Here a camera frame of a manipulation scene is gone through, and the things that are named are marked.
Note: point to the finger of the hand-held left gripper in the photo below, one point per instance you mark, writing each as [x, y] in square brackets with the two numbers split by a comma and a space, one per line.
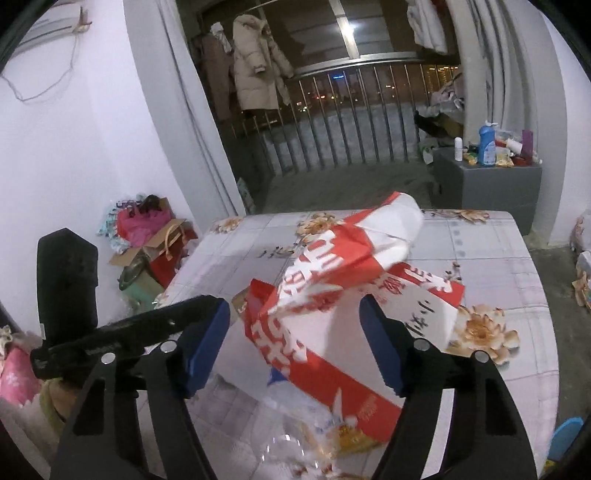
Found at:
[138, 325]

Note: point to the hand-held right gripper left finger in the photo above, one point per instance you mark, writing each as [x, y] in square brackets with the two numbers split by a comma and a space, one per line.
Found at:
[205, 350]

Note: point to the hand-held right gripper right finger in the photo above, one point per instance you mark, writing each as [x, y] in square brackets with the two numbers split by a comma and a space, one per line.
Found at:
[381, 344]

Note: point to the red and white paper bag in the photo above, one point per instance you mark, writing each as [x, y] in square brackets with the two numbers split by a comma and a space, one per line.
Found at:
[351, 258]

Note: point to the yellow snack packet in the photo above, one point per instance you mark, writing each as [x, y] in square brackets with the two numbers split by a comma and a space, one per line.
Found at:
[348, 436]

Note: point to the clear plastic bag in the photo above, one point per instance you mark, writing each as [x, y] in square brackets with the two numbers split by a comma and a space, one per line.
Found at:
[295, 415]

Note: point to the cardboard box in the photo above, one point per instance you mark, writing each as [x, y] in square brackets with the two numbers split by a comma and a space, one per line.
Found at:
[138, 256]

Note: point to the red gift bag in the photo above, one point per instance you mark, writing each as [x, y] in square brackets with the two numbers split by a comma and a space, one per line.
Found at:
[173, 258]

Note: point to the pink cloth bundle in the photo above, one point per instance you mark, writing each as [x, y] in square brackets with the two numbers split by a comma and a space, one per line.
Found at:
[138, 226]

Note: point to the pink floral cloth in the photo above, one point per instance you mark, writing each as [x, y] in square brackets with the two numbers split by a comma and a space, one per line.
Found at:
[16, 376]

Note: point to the floral tablecloth table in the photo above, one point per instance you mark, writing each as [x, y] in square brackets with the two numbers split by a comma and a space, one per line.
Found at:
[485, 258]

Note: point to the grey cabinet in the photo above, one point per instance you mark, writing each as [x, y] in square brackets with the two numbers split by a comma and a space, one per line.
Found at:
[498, 196]

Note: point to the small white bottle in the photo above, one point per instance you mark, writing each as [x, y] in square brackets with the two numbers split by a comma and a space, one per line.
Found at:
[459, 150]

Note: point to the metal balcony railing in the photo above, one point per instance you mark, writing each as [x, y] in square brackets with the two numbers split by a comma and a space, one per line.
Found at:
[351, 134]

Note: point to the white plastic bag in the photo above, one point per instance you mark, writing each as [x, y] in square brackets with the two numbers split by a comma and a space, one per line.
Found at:
[582, 267]

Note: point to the blue detergent bottle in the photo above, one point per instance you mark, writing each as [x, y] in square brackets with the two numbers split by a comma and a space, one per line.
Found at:
[487, 145]

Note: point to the pile of clothes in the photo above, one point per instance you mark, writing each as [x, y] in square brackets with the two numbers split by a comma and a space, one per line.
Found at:
[443, 110]

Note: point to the purple box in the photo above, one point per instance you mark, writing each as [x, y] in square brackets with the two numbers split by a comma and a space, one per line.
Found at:
[527, 144]

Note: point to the white air conditioner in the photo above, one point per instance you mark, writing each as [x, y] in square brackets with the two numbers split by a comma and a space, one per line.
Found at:
[51, 34]

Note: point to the beige hanging coat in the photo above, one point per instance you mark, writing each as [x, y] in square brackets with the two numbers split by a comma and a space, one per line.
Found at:
[256, 69]

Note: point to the white hanging garment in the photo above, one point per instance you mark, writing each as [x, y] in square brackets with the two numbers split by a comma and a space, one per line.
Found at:
[427, 25]

